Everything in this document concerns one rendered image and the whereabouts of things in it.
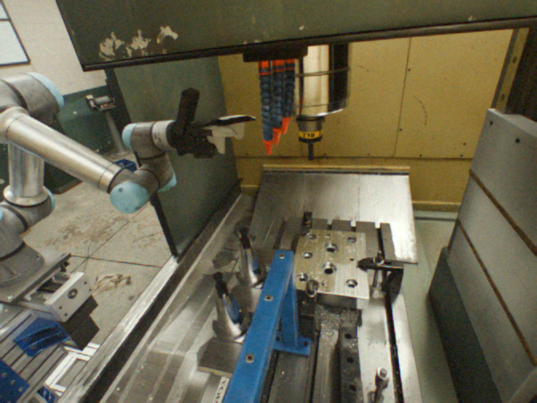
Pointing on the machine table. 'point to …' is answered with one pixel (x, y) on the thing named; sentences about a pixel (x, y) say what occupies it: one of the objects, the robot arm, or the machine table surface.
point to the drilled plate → (333, 297)
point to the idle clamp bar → (349, 371)
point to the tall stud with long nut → (380, 384)
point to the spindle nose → (322, 80)
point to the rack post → (293, 345)
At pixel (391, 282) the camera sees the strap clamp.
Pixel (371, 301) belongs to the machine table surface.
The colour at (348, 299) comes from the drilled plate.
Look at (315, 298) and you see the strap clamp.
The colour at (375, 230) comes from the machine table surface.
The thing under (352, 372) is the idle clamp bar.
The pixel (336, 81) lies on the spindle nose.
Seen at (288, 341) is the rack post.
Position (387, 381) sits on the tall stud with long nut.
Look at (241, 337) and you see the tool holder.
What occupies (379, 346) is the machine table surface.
